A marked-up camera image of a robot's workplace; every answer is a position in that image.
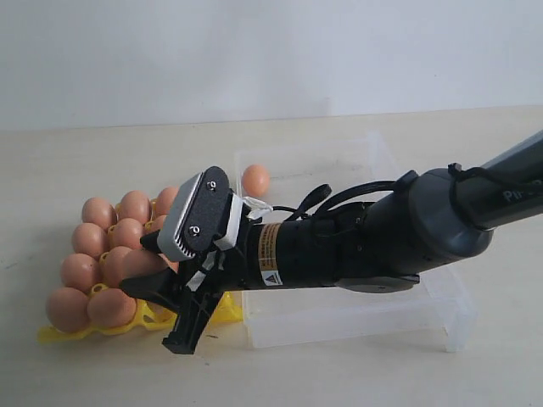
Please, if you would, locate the brown egg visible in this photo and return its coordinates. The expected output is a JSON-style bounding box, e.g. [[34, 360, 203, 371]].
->
[[87, 288, 137, 328], [149, 215, 166, 232], [99, 246, 132, 288], [154, 187, 179, 217], [59, 254, 101, 293], [46, 287, 90, 333], [109, 218, 144, 249], [71, 223, 109, 259], [118, 190, 152, 224], [242, 164, 270, 198], [81, 197, 117, 231], [121, 249, 178, 279]]

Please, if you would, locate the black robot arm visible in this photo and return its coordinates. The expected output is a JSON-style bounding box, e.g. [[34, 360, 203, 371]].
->
[[120, 134, 542, 354]]

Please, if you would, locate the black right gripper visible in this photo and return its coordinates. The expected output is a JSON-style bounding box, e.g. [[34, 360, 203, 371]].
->
[[161, 211, 370, 356]]

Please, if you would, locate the yellow plastic egg tray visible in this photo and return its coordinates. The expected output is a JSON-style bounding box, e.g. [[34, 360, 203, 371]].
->
[[36, 197, 245, 344]]

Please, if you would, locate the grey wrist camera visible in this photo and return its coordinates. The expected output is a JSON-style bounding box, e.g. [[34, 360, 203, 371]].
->
[[157, 166, 232, 262]]

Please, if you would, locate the clear plastic container box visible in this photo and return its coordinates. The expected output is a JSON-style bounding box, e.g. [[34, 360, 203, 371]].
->
[[234, 133, 477, 352]]

